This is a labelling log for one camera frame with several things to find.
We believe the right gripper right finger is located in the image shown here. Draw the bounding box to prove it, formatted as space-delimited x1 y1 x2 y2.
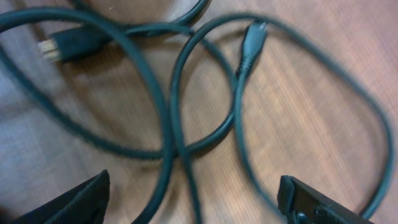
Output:
277 175 373 224

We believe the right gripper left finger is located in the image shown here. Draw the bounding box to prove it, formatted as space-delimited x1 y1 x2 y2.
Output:
13 169 110 224

